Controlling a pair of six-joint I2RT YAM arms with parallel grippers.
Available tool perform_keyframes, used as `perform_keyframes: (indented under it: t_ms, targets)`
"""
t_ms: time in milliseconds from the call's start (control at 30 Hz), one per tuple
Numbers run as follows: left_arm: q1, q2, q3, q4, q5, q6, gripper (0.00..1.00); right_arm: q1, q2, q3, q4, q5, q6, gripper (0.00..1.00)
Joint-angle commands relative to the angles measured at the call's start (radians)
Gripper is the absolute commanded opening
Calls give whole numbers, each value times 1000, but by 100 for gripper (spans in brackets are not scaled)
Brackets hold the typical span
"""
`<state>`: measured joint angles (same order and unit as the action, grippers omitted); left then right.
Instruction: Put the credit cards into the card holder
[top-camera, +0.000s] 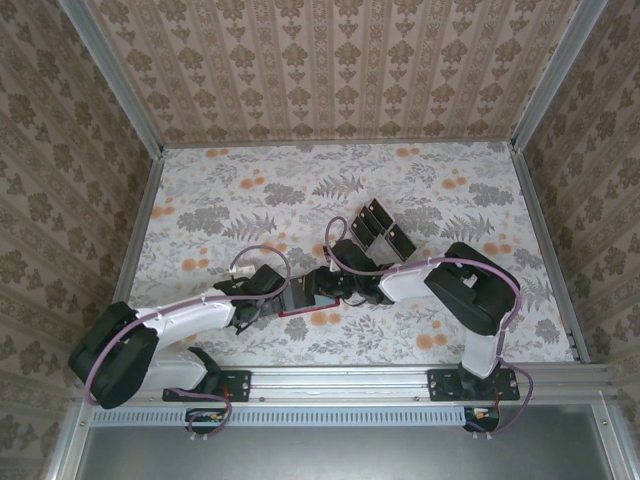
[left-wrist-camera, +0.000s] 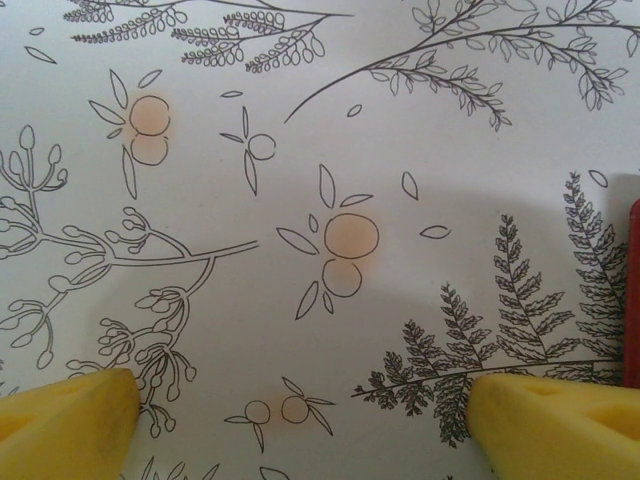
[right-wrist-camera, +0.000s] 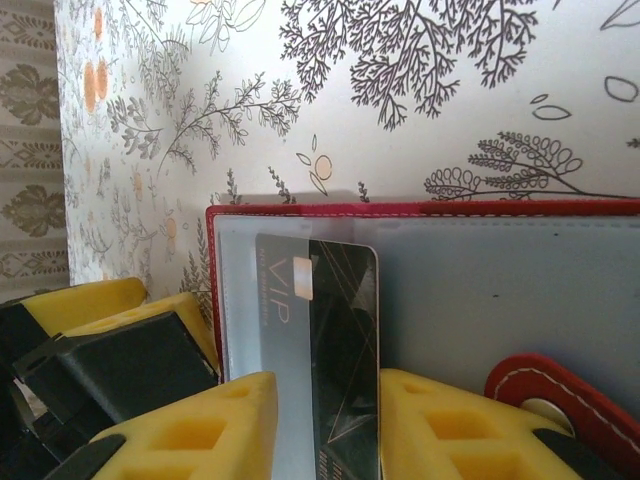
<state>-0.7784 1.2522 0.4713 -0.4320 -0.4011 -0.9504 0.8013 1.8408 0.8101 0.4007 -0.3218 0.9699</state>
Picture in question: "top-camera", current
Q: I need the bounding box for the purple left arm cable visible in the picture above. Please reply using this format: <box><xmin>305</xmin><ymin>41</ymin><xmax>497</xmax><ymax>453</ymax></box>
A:
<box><xmin>83</xmin><ymin>242</ymin><xmax>293</xmax><ymax>441</ymax></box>

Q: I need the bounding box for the aluminium table side rail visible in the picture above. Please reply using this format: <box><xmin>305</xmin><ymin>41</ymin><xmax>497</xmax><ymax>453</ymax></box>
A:
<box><xmin>102</xmin><ymin>149</ymin><xmax>166</xmax><ymax>351</ymax></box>
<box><xmin>509</xmin><ymin>147</ymin><xmax>591</xmax><ymax>364</ymax></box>

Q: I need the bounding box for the aluminium mounting rail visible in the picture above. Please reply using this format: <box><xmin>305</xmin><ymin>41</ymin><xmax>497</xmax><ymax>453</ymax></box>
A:
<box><xmin>74</xmin><ymin>363</ymin><xmax>614</xmax><ymax>407</ymax></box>

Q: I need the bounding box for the aluminium frame post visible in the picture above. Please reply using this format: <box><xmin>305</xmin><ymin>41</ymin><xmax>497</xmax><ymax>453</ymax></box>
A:
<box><xmin>509</xmin><ymin>0</ymin><xmax>609</xmax><ymax>151</ymax></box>
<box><xmin>59</xmin><ymin>0</ymin><xmax>166</xmax><ymax>156</ymax></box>

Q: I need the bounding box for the grey metal panel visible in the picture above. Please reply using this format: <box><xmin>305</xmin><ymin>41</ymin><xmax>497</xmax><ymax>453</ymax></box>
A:
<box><xmin>74</xmin><ymin>404</ymin><xmax>616</xmax><ymax>480</ymax></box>

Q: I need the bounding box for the grey slotted cable duct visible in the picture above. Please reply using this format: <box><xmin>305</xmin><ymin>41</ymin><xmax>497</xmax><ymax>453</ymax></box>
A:
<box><xmin>92</xmin><ymin>407</ymin><xmax>474</xmax><ymax>429</ymax></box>

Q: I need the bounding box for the black VIP credit card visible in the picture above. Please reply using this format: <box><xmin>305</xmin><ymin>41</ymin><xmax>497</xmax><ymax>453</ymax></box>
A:
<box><xmin>280</xmin><ymin>275</ymin><xmax>317</xmax><ymax>310</ymax></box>

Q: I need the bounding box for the black electronics board with wires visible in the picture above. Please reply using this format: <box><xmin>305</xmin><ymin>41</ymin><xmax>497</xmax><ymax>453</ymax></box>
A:
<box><xmin>463</xmin><ymin>405</ymin><xmax>501</xmax><ymax>432</ymax></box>
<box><xmin>185</xmin><ymin>407</ymin><xmax>225</xmax><ymax>434</ymax></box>

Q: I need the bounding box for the red leather card holder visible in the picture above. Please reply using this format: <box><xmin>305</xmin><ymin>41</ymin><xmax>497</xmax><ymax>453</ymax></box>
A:
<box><xmin>277</xmin><ymin>273</ymin><xmax>342</xmax><ymax>319</ymax></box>

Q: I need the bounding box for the black card rack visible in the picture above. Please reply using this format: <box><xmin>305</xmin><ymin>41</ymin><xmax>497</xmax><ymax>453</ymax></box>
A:
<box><xmin>349</xmin><ymin>198</ymin><xmax>417</xmax><ymax>262</ymax></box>

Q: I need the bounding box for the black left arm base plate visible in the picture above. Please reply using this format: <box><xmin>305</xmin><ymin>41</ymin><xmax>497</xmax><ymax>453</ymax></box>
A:
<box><xmin>162</xmin><ymin>368</ymin><xmax>252</xmax><ymax>403</ymax></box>

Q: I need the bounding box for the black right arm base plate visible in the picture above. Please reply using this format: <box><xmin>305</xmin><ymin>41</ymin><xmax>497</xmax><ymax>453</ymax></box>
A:
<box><xmin>427</xmin><ymin>367</ymin><xmax>521</xmax><ymax>403</ymax></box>

